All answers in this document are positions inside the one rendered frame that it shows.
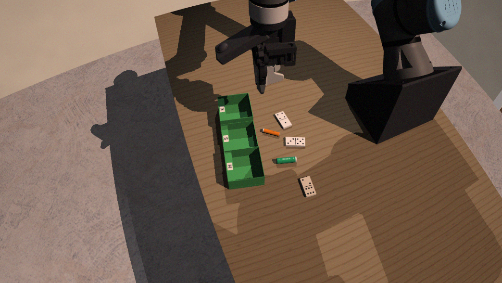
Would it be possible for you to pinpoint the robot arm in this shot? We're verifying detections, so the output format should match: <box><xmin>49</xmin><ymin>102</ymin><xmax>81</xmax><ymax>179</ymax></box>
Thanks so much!
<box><xmin>215</xmin><ymin>0</ymin><xmax>461</xmax><ymax>80</ymax></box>

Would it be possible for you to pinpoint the green battery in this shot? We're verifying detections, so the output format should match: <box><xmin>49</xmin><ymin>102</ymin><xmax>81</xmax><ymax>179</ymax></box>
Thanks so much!
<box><xmin>276</xmin><ymin>156</ymin><xmax>297</xmax><ymax>164</ymax></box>

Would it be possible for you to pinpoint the orange battery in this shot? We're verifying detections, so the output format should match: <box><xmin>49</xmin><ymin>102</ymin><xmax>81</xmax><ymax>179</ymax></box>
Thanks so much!
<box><xmin>263</xmin><ymin>129</ymin><xmax>280</xmax><ymax>136</ymax></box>

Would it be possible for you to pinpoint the green three-compartment bin rack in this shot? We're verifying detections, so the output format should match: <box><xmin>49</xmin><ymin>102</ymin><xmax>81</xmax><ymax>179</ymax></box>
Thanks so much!
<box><xmin>217</xmin><ymin>93</ymin><xmax>265</xmax><ymax>190</ymax></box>

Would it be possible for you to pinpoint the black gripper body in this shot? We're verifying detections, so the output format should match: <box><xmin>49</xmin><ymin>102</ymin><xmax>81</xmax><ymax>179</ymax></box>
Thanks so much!
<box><xmin>250</xmin><ymin>11</ymin><xmax>297</xmax><ymax>66</ymax></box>

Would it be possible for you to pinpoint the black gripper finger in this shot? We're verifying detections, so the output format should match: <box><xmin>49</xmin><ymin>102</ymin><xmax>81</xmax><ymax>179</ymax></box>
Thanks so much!
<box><xmin>252</xmin><ymin>56</ymin><xmax>280</xmax><ymax>85</ymax></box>
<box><xmin>257</xmin><ymin>57</ymin><xmax>284</xmax><ymax>94</ymax></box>

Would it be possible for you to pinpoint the cream domino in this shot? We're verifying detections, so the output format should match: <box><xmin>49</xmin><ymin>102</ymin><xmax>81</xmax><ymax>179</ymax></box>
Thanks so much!
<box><xmin>300</xmin><ymin>176</ymin><xmax>316</xmax><ymax>197</ymax></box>

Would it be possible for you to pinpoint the white domino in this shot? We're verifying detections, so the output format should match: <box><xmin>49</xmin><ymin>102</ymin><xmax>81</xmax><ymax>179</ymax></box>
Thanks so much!
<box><xmin>275</xmin><ymin>111</ymin><xmax>292</xmax><ymax>129</ymax></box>
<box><xmin>286</xmin><ymin>137</ymin><xmax>305</xmax><ymax>147</ymax></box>

